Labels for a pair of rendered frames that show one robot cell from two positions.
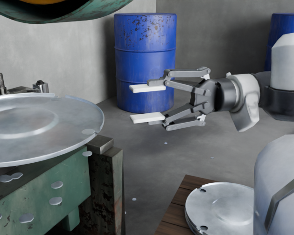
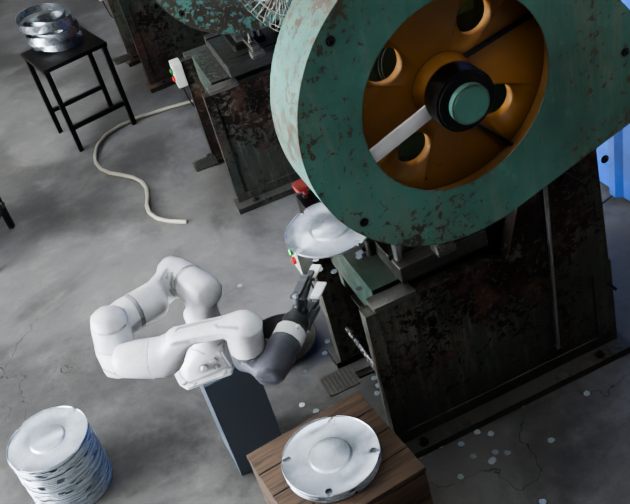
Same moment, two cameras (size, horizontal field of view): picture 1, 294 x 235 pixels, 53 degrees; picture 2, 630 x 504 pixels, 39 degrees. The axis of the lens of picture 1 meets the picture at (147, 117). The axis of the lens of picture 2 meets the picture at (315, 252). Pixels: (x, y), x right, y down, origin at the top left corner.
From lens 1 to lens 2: 285 cm
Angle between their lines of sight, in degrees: 110
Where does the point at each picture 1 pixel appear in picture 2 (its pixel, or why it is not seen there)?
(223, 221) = (325, 438)
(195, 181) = (404, 468)
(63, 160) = (361, 277)
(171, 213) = (374, 420)
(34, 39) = not seen: outside the picture
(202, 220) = (339, 425)
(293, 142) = (202, 274)
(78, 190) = not seen: hidden behind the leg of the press
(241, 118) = not seen: hidden behind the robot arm
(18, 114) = (335, 225)
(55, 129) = (311, 239)
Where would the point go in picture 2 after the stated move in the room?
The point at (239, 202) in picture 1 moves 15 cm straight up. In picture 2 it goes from (332, 465) to (321, 431)
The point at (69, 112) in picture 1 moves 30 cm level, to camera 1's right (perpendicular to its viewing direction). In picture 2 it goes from (329, 246) to (265, 307)
